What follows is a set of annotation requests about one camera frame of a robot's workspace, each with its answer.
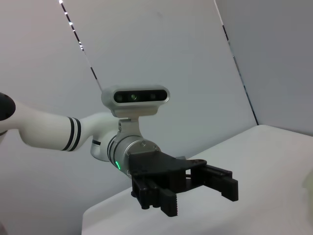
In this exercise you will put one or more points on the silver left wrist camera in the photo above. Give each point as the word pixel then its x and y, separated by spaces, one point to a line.
pixel 134 98

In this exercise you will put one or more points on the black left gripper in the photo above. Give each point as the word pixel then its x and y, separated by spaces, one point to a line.
pixel 156 166

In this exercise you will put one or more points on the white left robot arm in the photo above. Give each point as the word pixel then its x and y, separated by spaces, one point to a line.
pixel 49 132

